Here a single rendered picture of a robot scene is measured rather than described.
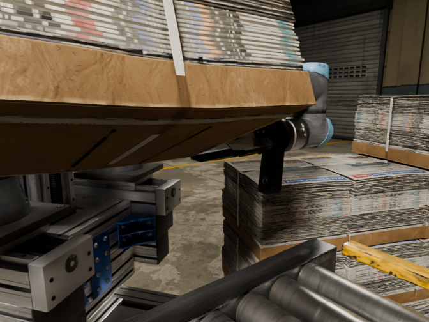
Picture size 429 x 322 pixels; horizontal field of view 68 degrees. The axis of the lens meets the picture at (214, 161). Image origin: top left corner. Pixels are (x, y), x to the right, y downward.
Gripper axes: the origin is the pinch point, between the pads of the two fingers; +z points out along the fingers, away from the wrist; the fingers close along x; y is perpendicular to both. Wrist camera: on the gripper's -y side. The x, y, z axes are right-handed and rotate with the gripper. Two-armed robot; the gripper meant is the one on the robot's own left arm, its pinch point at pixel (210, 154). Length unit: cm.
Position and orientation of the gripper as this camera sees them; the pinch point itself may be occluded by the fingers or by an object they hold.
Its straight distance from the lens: 57.2
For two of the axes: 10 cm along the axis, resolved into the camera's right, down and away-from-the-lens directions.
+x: 5.8, -2.1, -7.9
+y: -2.2, -9.7, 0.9
